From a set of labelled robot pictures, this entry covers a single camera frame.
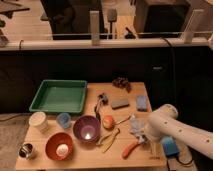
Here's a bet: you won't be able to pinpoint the light blue towel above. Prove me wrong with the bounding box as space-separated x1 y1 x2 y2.
129 114 146 144

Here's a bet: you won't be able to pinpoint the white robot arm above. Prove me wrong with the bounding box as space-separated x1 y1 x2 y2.
144 104 213 160

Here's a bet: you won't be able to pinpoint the purple bowl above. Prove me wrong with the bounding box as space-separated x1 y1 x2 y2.
73 115 101 143

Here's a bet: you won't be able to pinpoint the red bowl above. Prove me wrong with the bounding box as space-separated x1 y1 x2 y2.
45 132 73 161

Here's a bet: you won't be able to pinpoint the grey sponge block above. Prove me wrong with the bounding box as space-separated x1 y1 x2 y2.
111 99 129 110

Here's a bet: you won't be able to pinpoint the peach fruit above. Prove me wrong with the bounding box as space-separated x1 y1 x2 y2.
102 115 115 130

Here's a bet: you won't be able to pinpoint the blue sponge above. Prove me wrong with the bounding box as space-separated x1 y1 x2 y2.
136 95 147 111

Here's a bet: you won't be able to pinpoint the white-headed brush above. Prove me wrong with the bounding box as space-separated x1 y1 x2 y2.
115 115 131 125

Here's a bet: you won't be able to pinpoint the green plastic tray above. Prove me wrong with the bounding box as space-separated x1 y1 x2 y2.
29 80 87 115

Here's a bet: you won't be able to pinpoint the yellow tongs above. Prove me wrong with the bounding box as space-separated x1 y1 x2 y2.
97 128 120 153

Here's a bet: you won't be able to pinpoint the small blue cup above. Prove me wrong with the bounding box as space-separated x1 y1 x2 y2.
56 113 71 129

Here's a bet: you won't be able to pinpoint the white paper cup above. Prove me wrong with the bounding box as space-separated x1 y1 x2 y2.
29 112 48 132

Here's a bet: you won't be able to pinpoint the blue box off table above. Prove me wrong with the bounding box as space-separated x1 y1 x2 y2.
161 137 179 157

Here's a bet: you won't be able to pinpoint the small metal cup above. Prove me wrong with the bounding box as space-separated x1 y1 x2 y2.
18 143 36 159

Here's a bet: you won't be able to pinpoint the black-handled tool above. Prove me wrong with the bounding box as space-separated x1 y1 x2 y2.
94 93 108 120

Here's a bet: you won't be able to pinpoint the black cable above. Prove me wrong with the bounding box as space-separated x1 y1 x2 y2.
175 155 195 167

